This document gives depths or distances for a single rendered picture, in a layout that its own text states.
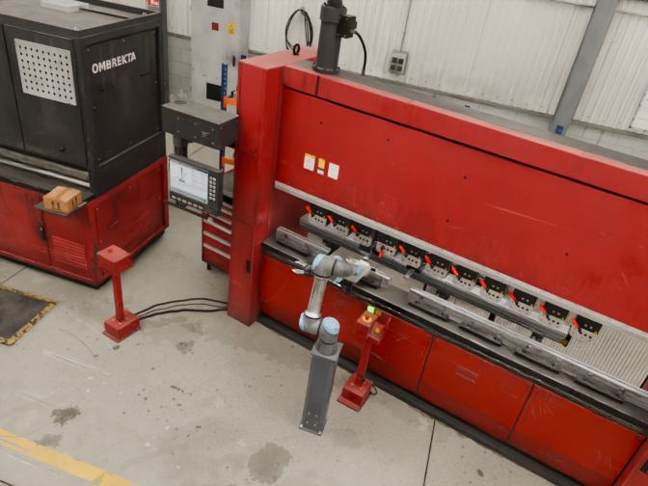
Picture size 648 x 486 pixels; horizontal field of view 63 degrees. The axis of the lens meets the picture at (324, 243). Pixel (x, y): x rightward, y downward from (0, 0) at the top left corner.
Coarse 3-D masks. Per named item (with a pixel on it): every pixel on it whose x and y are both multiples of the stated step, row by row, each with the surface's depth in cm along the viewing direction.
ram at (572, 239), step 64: (320, 128) 376; (384, 128) 350; (320, 192) 399; (384, 192) 369; (448, 192) 344; (512, 192) 321; (576, 192) 302; (448, 256) 363; (512, 256) 338; (576, 256) 317; (640, 256) 298; (640, 320) 312
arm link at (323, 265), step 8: (320, 256) 336; (328, 256) 337; (312, 264) 336; (320, 264) 334; (328, 264) 333; (320, 272) 335; (328, 272) 335; (320, 280) 338; (312, 288) 342; (320, 288) 340; (312, 296) 342; (320, 296) 342; (312, 304) 343; (320, 304) 344; (304, 312) 349; (312, 312) 344; (304, 320) 346; (312, 320) 344; (304, 328) 347; (312, 328) 345
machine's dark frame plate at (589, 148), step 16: (304, 64) 378; (352, 80) 359; (368, 80) 364; (416, 96) 346; (464, 112) 331; (480, 112) 335; (512, 128) 316; (528, 128) 320; (560, 144) 304; (576, 144) 307; (592, 144) 311; (624, 160) 294; (640, 160) 298
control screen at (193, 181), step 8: (176, 168) 388; (184, 168) 384; (192, 168) 381; (176, 176) 392; (184, 176) 388; (192, 176) 385; (200, 176) 381; (176, 184) 395; (184, 184) 392; (192, 184) 388; (200, 184) 385; (184, 192) 395; (192, 192) 391; (200, 192) 388; (200, 200) 391
